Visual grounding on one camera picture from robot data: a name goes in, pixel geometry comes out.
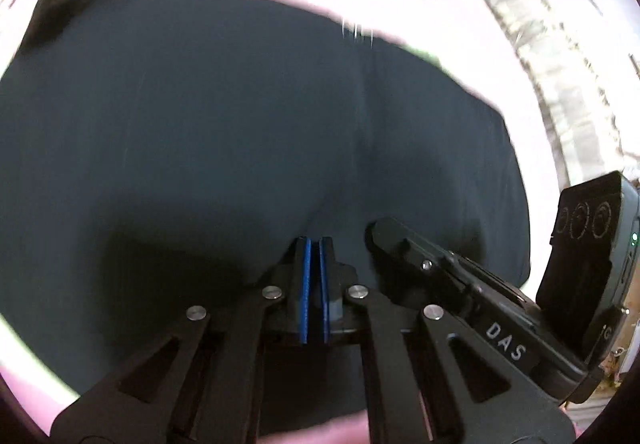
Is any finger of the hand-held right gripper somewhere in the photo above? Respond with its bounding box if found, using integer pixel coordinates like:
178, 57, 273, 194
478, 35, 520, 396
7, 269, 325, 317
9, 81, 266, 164
366, 217, 452, 316

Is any white curtain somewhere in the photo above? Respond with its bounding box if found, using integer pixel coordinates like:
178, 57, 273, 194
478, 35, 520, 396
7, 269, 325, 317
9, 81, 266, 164
465, 0, 640, 207

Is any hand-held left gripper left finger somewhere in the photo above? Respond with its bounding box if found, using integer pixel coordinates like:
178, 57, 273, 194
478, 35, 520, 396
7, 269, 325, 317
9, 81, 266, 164
50, 237, 313, 444

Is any green and black jacket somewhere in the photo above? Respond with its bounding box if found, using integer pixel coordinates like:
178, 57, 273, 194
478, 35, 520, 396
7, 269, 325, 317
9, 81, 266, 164
0, 0, 532, 436

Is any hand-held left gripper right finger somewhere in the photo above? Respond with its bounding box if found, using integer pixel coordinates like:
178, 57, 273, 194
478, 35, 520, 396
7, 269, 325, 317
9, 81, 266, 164
319, 237, 576, 444

